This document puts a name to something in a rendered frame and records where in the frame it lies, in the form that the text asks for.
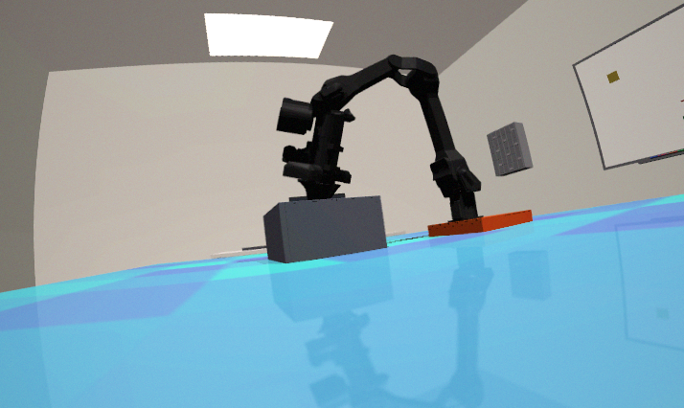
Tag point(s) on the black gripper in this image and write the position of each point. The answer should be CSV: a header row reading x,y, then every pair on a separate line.
x,y
318,178

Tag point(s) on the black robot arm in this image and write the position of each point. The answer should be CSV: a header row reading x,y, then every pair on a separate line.
x,y
450,169

